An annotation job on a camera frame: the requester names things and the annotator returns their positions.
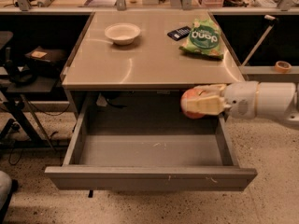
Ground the green chip bag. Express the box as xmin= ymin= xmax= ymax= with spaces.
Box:
xmin=179 ymin=19 xmax=223 ymax=60

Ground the dark blue snack packet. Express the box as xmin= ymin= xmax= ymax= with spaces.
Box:
xmin=167 ymin=26 xmax=191 ymax=41

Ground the white bowl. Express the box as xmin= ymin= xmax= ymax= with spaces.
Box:
xmin=105 ymin=23 xmax=141 ymax=46

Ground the grey metal cabinet desk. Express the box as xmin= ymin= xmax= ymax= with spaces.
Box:
xmin=63 ymin=9 xmax=244 ymax=114

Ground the red apple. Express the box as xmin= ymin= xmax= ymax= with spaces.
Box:
xmin=180 ymin=89 xmax=206 ymax=119

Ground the black box with label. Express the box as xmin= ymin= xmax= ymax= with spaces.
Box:
xmin=25 ymin=47 xmax=67 ymax=64

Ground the roll of brown tape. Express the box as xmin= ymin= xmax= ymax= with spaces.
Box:
xmin=275 ymin=61 xmax=292 ymax=74

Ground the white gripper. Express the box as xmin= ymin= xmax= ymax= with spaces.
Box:
xmin=182 ymin=81 xmax=259 ymax=119

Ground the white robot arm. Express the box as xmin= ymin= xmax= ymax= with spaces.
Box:
xmin=180 ymin=81 xmax=298 ymax=126

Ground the open grey top drawer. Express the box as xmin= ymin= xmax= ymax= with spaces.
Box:
xmin=45 ymin=92 xmax=257 ymax=191

